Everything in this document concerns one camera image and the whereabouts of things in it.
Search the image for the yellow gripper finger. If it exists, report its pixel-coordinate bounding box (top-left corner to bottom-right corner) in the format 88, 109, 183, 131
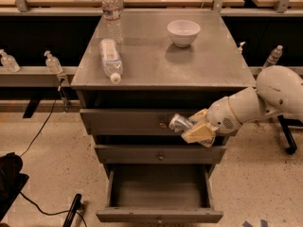
189, 109, 207, 123
182, 123, 219, 148

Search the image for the silver redbull can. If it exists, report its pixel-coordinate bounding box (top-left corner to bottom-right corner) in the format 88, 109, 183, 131
169, 113, 193, 134

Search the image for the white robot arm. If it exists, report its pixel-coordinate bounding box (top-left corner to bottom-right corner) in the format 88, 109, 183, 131
182, 65, 303, 147

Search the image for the middle grey drawer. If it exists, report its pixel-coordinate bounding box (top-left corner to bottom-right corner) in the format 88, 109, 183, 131
95, 145, 226, 165

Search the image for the grey metal drawer cabinet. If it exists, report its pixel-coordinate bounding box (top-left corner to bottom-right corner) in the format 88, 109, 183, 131
70, 9, 259, 172

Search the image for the open bottom grey drawer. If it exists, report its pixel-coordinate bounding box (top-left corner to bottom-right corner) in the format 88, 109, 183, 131
97, 165, 223, 224

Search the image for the top grey drawer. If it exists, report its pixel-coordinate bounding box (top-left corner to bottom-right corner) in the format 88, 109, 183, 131
80, 109, 196, 136

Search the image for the white pump bottle right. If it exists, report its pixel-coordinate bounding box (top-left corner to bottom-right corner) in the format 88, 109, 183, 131
238, 42, 246, 54

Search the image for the black stand leg right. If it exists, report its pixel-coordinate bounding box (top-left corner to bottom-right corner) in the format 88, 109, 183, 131
277, 115, 303, 155

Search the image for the white bowl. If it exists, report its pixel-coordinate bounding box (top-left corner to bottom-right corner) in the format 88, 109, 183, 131
167, 20, 201, 47

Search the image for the small water bottle right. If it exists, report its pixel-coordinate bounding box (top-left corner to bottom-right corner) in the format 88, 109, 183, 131
263, 45, 283, 68

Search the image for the lying clear water bottle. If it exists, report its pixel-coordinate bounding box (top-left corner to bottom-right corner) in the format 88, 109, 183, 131
99, 39, 123, 84

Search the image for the standing clear water bottle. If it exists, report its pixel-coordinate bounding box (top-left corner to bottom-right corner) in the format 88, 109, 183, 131
102, 0, 123, 44

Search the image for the black bar on floor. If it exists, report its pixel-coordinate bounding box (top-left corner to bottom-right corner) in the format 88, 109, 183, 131
62, 193, 81, 227

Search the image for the sanitizer pump bottle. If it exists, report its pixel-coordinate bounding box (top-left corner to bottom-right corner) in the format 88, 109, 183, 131
0, 49, 20, 73
45, 50, 62, 74

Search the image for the black object lower left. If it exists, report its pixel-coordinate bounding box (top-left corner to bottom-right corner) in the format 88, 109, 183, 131
0, 152, 29, 220

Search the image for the left sanitizer pump bottle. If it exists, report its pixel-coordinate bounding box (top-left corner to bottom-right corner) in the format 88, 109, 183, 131
0, 49, 20, 73

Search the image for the black cable on floor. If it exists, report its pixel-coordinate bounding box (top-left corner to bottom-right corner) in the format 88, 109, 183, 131
19, 78, 89, 227

